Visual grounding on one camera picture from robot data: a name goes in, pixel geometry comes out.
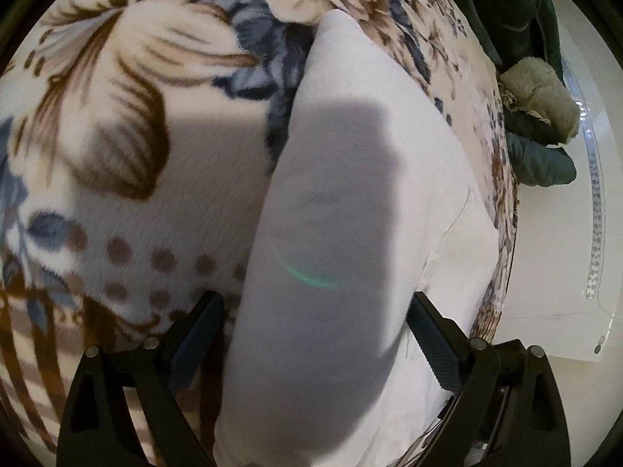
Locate white pants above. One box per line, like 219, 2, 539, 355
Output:
213, 10, 498, 466

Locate white bed headboard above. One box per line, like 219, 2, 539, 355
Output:
495, 0, 622, 363

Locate dark teal garment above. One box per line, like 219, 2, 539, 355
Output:
506, 132, 577, 188

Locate floral fleece bed blanket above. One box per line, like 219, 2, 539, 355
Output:
1, 0, 516, 466

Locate beige fuzzy cloth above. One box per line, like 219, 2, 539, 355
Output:
498, 57, 580, 144

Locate dark green plush blanket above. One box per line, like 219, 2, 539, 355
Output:
453, 0, 563, 77

